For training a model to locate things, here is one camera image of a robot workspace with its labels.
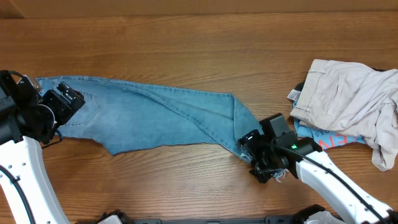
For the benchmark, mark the light blue denim jeans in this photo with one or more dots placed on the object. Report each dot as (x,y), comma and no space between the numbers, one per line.
(126,116)

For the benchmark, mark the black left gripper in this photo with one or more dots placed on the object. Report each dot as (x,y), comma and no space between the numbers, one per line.
(66,110)

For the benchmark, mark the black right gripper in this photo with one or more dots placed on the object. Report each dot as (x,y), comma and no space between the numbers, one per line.
(254,153)

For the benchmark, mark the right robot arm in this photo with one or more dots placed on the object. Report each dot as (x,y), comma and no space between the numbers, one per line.
(276,147)

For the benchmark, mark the blue printed t-shirt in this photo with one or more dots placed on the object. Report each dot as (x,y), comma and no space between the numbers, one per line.
(325,139)

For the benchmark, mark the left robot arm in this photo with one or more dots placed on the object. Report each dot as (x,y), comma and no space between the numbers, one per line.
(29,121)

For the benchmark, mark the beige cotton trousers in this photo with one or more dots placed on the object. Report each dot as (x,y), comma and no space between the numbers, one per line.
(352,99)

